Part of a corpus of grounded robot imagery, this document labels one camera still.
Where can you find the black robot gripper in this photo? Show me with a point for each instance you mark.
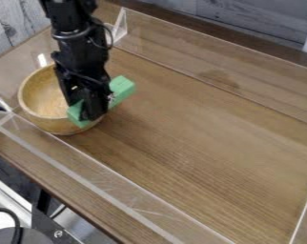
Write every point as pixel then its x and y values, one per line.
pixel 80 70

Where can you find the green rectangular block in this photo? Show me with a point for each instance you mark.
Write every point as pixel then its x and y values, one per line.
pixel 123 89

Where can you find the brown wooden bowl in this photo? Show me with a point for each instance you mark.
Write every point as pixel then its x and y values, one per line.
pixel 44 105

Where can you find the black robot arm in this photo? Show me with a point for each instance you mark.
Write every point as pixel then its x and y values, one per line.
pixel 72 15

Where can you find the clear acrylic corner bracket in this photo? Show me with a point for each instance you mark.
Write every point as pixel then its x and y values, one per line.
pixel 117 30

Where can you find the clear acrylic front wall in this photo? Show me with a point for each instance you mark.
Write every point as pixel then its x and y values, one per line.
pixel 133 215

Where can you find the grey metal base plate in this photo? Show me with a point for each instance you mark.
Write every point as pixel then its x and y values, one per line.
pixel 43 232

